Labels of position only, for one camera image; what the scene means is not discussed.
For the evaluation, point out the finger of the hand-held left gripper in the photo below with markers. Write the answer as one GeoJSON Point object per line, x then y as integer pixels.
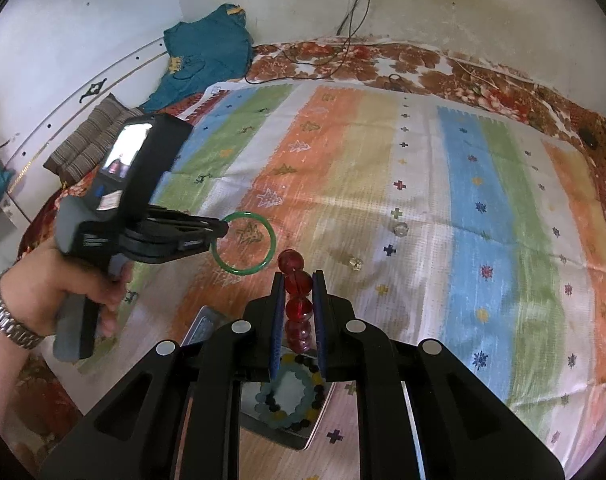
{"type": "Point", "coordinates": [183, 246]}
{"type": "Point", "coordinates": [193, 225]}

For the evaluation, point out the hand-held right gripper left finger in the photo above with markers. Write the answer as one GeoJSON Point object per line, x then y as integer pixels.
{"type": "Point", "coordinates": [279, 320]}

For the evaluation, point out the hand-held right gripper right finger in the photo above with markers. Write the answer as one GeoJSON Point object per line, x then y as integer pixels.
{"type": "Point", "coordinates": [320, 320]}

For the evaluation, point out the green bangle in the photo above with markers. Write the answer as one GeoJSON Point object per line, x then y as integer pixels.
{"type": "Point", "coordinates": [244, 215]}

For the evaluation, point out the rectangular metal tin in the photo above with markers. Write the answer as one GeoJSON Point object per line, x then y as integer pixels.
{"type": "Point", "coordinates": [294, 391]}

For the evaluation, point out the person's left hand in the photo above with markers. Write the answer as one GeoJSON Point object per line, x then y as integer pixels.
{"type": "Point", "coordinates": [58, 280]}

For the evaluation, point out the grey striped cushion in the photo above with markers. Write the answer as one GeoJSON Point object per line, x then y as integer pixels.
{"type": "Point", "coordinates": [90, 135]}

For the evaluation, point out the white headboard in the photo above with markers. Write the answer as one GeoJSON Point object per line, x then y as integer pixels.
{"type": "Point", "coordinates": [58, 110]}

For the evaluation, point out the teal embroidered cloth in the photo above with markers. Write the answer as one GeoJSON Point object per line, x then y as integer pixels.
{"type": "Point", "coordinates": [203, 50]}

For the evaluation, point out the silver wristwatch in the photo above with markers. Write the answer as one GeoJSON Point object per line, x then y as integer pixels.
{"type": "Point", "coordinates": [8, 320]}

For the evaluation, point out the colourful striped mat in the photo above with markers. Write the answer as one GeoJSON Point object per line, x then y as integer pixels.
{"type": "Point", "coordinates": [433, 160]}

